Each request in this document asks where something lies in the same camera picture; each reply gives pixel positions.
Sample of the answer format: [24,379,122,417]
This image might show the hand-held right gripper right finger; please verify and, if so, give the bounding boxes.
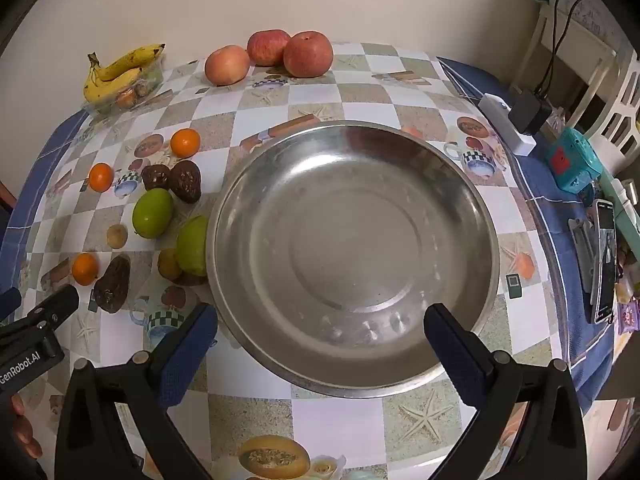
[422,303,588,480]

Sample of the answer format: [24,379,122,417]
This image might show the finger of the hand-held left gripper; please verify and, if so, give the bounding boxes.
[0,284,81,344]
[0,288,23,322]

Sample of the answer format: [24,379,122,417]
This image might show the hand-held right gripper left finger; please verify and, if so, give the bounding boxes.
[54,302,218,480]

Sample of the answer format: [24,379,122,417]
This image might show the orange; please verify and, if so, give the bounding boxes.
[170,128,201,159]
[71,253,99,287]
[88,162,114,193]

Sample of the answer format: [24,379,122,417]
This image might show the long dark avocado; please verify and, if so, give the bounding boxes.
[93,254,132,314]

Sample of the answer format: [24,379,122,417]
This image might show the green round fruit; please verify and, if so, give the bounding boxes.
[176,215,210,278]
[132,188,174,239]

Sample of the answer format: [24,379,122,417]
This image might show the large stainless steel bowl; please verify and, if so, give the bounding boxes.
[206,120,501,400]

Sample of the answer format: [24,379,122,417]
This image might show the small dark avocado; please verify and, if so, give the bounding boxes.
[141,164,171,192]

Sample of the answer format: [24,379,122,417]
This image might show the person's left hand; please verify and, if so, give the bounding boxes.
[10,392,45,461]

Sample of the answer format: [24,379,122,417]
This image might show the orange fruit beside bowl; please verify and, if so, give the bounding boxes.
[157,248,183,282]

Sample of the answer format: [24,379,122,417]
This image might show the checkered printed tablecloth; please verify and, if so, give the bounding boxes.
[0,42,621,480]

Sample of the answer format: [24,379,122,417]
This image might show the grey phone holder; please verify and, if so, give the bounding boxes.
[568,217,598,293]

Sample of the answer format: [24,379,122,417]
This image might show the smartphone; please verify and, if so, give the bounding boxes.
[590,199,617,325]

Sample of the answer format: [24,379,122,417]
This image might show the purple packet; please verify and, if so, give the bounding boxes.
[612,297,640,336]

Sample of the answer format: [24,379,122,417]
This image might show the yellow banana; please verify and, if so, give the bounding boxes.
[83,55,143,106]
[89,43,166,82]

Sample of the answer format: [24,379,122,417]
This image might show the white power strip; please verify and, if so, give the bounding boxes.
[477,93,537,157]

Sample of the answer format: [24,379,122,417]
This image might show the clear plastic container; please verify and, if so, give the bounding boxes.
[82,62,166,120]

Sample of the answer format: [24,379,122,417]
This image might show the black power adapter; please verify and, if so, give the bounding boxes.
[507,88,553,136]

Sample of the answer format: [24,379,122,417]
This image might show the pale red apple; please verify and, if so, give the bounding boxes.
[204,45,251,86]

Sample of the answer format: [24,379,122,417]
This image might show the white chair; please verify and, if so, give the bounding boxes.
[510,0,640,171]

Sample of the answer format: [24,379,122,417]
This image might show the large red apple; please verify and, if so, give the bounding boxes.
[283,31,334,79]

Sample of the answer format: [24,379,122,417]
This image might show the teal toy camera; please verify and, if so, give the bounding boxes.
[545,126,601,195]

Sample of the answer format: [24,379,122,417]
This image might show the black cable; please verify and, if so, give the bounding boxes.
[535,0,593,98]

